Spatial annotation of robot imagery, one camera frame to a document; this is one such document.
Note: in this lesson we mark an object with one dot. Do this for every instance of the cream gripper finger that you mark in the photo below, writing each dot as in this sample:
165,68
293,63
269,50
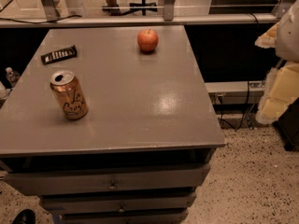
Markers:
281,89
268,39

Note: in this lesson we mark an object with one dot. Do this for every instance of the orange LaCroix soda can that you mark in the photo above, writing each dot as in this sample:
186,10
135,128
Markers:
69,94

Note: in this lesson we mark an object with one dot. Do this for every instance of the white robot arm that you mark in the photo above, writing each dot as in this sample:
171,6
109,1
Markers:
287,41

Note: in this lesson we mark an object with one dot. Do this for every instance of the black office chair base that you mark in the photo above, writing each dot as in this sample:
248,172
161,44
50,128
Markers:
143,7

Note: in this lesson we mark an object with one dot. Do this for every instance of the grey drawer cabinet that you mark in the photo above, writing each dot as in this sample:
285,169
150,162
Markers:
144,110

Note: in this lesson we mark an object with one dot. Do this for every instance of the grey drawer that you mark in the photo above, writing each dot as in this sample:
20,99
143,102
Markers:
119,203
160,216
89,181

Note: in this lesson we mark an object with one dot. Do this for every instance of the middle grey drawer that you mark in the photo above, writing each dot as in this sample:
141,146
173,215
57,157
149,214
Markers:
119,203

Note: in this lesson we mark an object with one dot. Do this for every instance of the red apple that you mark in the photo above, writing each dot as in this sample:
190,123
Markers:
147,40

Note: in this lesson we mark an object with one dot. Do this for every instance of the top grey drawer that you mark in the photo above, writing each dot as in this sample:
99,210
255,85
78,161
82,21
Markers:
89,181

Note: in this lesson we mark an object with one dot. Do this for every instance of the bottom grey drawer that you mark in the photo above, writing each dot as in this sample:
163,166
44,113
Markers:
160,216

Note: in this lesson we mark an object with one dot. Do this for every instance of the low aluminium rail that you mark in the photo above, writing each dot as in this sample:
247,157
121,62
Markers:
235,93

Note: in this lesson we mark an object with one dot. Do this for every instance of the black shoe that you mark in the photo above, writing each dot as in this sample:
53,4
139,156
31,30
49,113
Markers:
25,216

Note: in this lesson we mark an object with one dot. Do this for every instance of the aluminium frame rail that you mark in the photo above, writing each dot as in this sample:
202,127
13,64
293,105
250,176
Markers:
125,21

